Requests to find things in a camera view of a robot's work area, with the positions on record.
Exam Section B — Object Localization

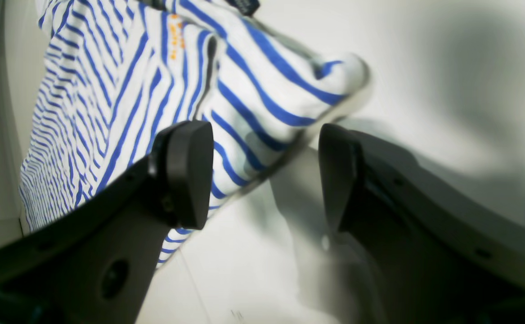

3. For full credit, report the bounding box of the blue white striped T-shirt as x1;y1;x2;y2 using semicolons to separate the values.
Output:
18;0;371;269

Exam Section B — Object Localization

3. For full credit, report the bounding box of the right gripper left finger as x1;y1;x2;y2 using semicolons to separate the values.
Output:
0;121;214;324

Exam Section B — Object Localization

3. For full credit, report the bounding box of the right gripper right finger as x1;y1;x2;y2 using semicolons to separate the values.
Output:
318;124;525;324

